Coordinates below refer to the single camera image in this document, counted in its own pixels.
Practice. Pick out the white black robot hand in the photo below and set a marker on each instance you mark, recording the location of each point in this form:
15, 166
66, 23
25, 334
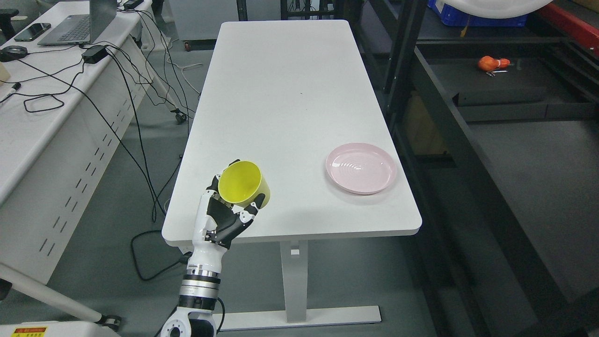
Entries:
217, 224

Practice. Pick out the yellow plastic cup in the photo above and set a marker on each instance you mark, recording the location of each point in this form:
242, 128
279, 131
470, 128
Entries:
241, 182

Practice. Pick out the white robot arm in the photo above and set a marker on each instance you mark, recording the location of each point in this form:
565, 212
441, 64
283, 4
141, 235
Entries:
196, 303

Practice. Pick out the black metal shelf rack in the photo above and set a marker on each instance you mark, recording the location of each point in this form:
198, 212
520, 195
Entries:
504, 165

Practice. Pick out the white table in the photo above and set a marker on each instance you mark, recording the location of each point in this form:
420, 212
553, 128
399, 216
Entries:
284, 94

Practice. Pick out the pink plastic plate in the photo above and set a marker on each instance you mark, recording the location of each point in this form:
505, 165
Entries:
361, 168

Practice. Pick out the white office desk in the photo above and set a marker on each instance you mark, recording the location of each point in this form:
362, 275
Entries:
58, 134

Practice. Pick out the black power adapter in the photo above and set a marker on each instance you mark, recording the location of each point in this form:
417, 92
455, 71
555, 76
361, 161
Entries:
94, 54

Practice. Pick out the grey laptop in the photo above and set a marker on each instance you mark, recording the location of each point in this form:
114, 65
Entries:
83, 29

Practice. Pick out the black marker pen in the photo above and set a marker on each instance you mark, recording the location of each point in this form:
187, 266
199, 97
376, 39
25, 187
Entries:
14, 89

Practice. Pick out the black smartphone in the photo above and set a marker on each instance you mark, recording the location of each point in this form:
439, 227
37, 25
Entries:
32, 32

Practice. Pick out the black computer mouse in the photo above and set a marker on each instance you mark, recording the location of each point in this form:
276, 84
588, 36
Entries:
13, 52

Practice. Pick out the orange toy carrot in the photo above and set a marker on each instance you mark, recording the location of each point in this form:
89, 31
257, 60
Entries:
488, 63

